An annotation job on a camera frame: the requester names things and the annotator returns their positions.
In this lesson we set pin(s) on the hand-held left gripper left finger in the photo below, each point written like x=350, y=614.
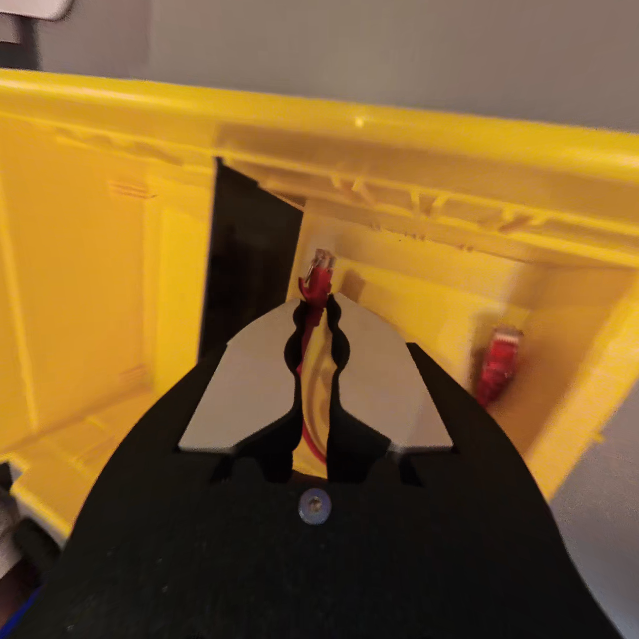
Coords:
x=239, y=389

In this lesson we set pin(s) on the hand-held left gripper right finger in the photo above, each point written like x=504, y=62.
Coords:
x=384, y=389

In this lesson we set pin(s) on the black divider of yellow bin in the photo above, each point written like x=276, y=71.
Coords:
x=249, y=259

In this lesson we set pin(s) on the yellow plastic bin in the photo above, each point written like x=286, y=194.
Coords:
x=75, y=274

